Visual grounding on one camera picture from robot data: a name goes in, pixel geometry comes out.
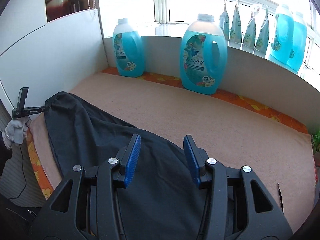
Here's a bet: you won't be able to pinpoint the black pants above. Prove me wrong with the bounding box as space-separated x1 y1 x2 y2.
44 92 207 239

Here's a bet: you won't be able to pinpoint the left white gloved hand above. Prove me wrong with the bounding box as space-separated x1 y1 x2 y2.
1 116 31 150

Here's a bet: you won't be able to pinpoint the white cabinet panel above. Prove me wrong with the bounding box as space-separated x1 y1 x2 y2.
1 0 108 112

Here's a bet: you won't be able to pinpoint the beige blanket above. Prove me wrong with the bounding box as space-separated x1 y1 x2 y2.
29 72 316 233

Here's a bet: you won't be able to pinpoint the potted plant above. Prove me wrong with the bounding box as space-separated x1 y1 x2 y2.
311 131 320 154

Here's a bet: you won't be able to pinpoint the left blue detergent bottle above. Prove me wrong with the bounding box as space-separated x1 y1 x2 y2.
112 18 145 77

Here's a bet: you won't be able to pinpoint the blue detergent bottle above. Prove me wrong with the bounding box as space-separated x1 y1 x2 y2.
112 18 145 77
180 14 227 95

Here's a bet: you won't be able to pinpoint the right blue detergent bottle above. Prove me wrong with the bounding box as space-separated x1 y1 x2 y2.
180 14 227 95

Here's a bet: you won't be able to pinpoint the white refill pouch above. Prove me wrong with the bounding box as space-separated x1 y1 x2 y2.
220 0 229 40
255 7 270 53
229 0 242 44
242 4 257 49

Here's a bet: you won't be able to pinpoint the blue bottle on windowsill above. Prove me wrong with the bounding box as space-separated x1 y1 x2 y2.
286 12 307 72
271 4 294 64

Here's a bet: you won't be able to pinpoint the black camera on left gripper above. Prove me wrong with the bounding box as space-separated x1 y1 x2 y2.
17 87 29 111

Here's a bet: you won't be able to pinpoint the black cable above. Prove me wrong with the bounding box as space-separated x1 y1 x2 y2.
7 142 28 201

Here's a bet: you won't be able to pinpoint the white window frame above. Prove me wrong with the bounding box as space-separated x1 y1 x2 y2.
139 0 319 79

